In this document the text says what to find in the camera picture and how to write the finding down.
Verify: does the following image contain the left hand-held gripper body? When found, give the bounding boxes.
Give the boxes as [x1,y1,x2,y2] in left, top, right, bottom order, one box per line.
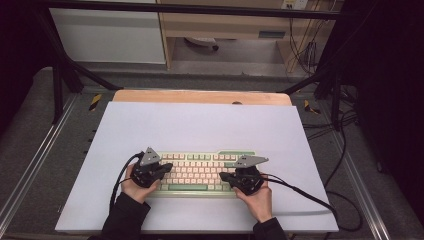
[130,146,164,188]

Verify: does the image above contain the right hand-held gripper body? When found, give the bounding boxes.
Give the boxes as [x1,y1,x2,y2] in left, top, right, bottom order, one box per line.
[233,155,270,196]

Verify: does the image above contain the green and cream keyboard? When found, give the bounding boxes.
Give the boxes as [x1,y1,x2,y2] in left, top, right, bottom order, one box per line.
[146,150,258,199]

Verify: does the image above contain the person's right hand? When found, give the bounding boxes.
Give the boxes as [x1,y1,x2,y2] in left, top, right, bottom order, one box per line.
[232,173,274,224]

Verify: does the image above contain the person's left hand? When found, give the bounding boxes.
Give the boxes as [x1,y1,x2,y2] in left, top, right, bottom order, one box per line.
[120,163,161,204]

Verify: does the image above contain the wooden table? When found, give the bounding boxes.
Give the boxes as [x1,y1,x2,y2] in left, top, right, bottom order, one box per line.
[112,89,294,107]

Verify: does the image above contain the yellow and black tape strip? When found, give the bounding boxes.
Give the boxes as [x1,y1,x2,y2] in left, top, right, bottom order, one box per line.
[88,93,103,112]
[303,99,322,115]

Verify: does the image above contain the black metal stand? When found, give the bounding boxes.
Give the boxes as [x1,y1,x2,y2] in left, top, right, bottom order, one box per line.
[281,59,344,132]
[36,6,124,125]

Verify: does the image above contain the white chair base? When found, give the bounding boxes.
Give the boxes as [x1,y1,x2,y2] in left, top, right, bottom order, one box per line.
[184,36,220,52]

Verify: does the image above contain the white cabinet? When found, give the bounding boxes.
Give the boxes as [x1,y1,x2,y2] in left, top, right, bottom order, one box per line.
[50,0,167,65]

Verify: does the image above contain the light wooden desk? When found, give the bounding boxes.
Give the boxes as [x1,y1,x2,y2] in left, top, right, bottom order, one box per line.
[156,0,344,73]

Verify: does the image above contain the black metal crossbar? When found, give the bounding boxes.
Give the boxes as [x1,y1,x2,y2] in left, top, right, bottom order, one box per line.
[33,0,344,20]

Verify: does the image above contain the dark curtain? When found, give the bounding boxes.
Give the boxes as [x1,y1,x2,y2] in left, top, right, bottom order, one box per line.
[343,0,424,218]
[0,0,46,134]

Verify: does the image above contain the left hand-held gripper black cable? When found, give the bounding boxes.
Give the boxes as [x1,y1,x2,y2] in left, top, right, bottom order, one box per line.
[109,152,145,212]

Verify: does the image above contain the hand-held gripper black cable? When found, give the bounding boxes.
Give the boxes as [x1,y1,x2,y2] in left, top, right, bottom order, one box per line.
[109,152,145,212]
[262,172,364,233]

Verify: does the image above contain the right hand-held gripper black cable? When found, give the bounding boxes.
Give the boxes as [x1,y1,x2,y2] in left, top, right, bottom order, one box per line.
[262,172,364,233]

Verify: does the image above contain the black floor cables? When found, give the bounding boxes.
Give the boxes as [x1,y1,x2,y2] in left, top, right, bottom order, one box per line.
[301,84,359,188]

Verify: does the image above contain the aluminium rail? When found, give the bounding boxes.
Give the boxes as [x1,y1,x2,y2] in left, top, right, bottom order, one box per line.
[333,133,391,240]
[0,94,79,228]

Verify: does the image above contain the hanging cable bundle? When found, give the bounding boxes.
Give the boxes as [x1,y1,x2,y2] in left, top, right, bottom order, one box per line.
[288,16,334,76]

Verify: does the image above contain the white wall socket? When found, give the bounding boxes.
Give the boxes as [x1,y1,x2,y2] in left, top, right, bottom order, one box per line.
[281,0,309,10]

